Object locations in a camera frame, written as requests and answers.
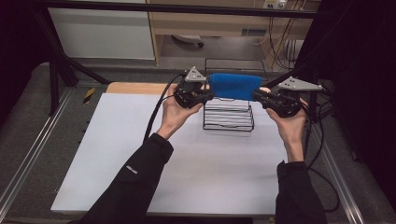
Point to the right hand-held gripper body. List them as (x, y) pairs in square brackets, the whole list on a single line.
[(285, 104)]

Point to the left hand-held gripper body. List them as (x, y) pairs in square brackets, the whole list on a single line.
[(188, 95)]

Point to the blue towel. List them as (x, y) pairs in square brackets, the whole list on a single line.
[(235, 86)]

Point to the person's right hand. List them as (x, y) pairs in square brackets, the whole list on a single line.
[(291, 127)]

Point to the person's left hand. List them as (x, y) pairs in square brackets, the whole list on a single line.
[(175, 116)]

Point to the office chair base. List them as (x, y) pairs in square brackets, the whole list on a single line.
[(190, 39)]

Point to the light wooden desk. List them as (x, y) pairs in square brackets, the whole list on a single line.
[(218, 24)]

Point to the white table sheet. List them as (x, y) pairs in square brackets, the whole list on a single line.
[(218, 174)]

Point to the black curtain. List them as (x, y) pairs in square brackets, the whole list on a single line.
[(364, 93), (18, 56)]

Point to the white power strip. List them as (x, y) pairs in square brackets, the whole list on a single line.
[(274, 3)]

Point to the white cabinet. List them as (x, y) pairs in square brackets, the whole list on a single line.
[(102, 32)]

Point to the black metal frame strut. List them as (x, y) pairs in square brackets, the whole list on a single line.
[(313, 99), (54, 84)]

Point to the black metal frame bar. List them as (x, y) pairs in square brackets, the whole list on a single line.
[(186, 8)]

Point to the aluminium floor rail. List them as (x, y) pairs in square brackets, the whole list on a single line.
[(31, 155), (341, 180)]

